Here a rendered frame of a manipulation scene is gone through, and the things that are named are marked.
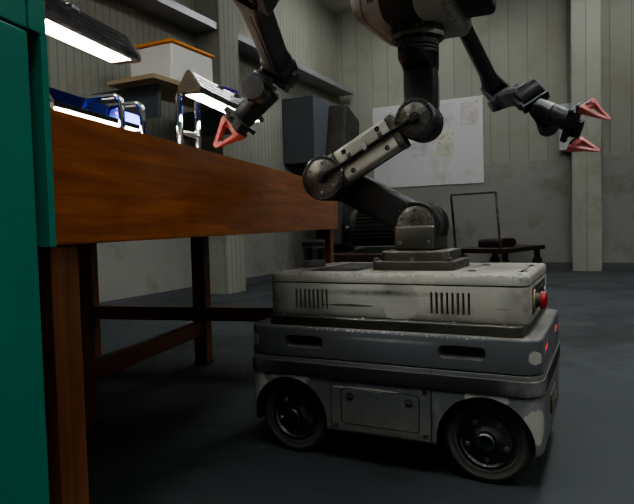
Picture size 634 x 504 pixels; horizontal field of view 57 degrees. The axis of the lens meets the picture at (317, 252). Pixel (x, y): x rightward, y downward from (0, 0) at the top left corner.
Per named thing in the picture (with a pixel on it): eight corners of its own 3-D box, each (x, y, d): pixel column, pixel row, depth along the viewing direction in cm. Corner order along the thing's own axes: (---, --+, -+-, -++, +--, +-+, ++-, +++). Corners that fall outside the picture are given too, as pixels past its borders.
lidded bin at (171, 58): (173, 99, 462) (172, 63, 461) (216, 92, 444) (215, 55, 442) (127, 86, 418) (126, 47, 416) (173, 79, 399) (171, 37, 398)
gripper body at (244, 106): (220, 110, 143) (242, 88, 142) (236, 119, 153) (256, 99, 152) (237, 129, 142) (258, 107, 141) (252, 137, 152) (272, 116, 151)
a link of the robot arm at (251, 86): (301, 74, 146) (272, 57, 147) (289, 62, 134) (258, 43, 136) (276, 116, 147) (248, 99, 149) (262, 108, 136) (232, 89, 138)
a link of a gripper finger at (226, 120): (202, 135, 148) (228, 108, 146) (214, 140, 155) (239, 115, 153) (219, 154, 147) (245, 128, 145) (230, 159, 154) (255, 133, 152)
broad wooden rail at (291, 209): (337, 228, 250) (336, 185, 249) (29, 247, 75) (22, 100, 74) (309, 229, 253) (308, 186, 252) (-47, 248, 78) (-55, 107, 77)
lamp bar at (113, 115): (146, 131, 263) (146, 114, 263) (51, 104, 203) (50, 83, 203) (130, 132, 265) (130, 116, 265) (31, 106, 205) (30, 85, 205)
